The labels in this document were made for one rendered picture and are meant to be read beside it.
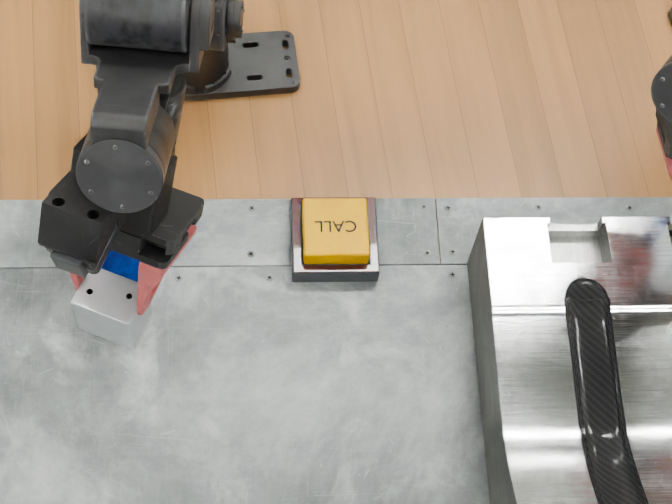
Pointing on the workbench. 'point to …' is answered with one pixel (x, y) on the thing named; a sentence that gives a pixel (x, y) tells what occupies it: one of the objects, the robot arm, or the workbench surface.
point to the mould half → (641, 262)
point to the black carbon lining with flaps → (600, 395)
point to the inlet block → (111, 302)
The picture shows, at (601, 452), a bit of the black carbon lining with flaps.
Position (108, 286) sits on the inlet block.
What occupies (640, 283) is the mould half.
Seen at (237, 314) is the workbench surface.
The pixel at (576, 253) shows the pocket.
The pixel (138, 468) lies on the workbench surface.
